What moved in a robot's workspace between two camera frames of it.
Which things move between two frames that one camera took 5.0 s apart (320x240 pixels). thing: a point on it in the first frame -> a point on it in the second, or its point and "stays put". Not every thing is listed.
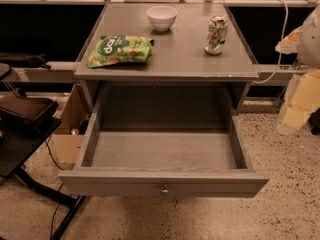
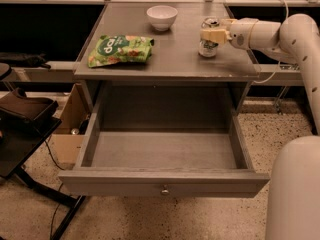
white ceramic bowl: x=162 y=18 stays put
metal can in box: x=74 y=131 stays put
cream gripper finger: x=289 y=44 -> x=215 y=35
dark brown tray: x=29 y=107 stays put
